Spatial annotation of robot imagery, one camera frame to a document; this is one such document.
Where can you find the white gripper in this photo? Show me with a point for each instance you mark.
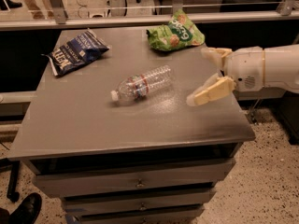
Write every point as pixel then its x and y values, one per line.
pixel 245 67

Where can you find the clear plastic water bottle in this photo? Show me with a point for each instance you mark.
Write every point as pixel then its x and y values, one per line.
pixel 139 86

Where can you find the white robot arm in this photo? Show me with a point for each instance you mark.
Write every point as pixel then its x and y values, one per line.
pixel 280 68

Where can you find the green snack bag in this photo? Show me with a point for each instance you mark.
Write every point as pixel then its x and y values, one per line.
pixel 179 33

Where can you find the metal railing bar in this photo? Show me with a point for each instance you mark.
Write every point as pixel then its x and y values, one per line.
pixel 146 20

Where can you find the grey drawer cabinet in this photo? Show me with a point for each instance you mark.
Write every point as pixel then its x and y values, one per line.
pixel 72 124

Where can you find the blue chip bag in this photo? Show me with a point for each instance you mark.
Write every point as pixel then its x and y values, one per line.
pixel 81 50

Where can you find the bottom grey drawer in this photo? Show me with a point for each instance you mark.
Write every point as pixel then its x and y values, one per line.
pixel 145 217

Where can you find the grey drawer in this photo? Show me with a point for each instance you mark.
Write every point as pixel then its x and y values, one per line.
pixel 151 177
pixel 145 217
pixel 138 202

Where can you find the middle grey drawer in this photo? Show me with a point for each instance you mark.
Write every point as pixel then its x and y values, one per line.
pixel 138 202

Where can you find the top grey drawer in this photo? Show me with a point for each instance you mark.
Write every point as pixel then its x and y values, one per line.
pixel 151 177

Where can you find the person's legs in khaki trousers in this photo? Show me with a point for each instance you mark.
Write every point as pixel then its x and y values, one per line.
pixel 36 10

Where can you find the black chair leg with caster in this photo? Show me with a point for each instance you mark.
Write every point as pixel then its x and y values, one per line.
pixel 12 194

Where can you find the black leather shoe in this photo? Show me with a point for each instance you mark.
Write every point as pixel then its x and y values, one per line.
pixel 28 211

